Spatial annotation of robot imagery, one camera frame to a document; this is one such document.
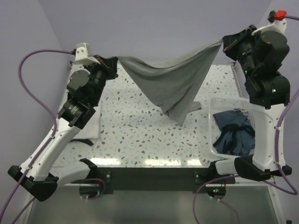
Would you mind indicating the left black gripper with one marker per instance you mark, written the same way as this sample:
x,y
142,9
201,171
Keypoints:
x,y
108,65

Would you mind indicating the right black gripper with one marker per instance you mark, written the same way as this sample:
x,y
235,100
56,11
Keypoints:
x,y
231,42

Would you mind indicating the grey tank top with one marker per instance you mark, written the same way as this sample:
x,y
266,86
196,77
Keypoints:
x,y
173,85

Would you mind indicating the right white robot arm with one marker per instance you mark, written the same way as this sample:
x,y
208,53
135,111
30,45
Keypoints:
x,y
260,52

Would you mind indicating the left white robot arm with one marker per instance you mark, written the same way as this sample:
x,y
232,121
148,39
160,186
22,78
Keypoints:
x,y
84,91

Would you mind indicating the white folded tank top stack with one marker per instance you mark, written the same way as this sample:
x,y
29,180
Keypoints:
x,y
91,132

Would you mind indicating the dark blue tank tops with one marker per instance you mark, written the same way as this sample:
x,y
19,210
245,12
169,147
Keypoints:
x,y
237,134

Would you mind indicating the white plastic basket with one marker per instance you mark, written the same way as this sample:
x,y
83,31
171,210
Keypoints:
x,y
217,105

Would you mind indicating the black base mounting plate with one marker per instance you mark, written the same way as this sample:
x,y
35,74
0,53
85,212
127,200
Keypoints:
x,y
152,179

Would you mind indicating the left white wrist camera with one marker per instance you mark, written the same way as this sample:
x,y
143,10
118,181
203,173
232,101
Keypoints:
x,y
83,55

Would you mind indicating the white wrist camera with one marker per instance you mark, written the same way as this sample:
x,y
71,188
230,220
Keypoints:
x,y
277,23
83,55

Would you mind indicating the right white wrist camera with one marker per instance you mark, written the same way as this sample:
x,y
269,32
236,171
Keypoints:
x,y
277,23

